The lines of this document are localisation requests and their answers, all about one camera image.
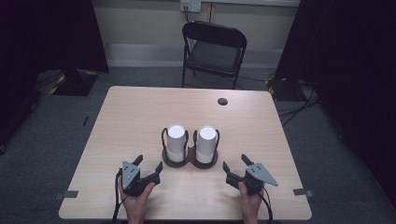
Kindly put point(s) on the stack of white paper cups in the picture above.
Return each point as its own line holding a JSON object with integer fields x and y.
{"x": 176, "y": 143}
{"x": 206, "y": 143}

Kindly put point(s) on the white wall socket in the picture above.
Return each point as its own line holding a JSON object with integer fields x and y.
{"x": 190, "y": 5}

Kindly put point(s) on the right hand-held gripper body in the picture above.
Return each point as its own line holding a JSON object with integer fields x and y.
{"x": 256, "y": 178}

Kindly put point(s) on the black table grommet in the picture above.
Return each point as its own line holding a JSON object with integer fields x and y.
{"x": 222, "y": 101}

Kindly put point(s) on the grey tape strip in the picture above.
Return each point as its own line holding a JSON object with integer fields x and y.
{"x": 67, "y": 194}
{"x": 303, "y": 192}

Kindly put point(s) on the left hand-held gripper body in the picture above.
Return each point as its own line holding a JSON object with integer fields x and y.
{"x": 130, "y": 177}

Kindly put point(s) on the dark curtain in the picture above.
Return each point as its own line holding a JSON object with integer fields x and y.
{"x": 46, "y": 46}
{"x": 351, "y": 77}

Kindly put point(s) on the dark brown cup holder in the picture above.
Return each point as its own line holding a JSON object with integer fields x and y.
{"x": 190, "y": 161}

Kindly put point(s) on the black folding chair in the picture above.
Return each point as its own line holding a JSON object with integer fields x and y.
{"x": 213, "y": 56}

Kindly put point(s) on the person's left hand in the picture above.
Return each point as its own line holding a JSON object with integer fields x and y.
{"x": 137, "y": 202}

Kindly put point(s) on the black stand base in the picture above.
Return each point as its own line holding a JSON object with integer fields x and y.
{"x": 74, "y": 82}
{"x": 283, "y": 88}

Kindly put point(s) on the person's right hand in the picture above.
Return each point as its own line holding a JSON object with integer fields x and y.
{"x": 250, "y": 203}

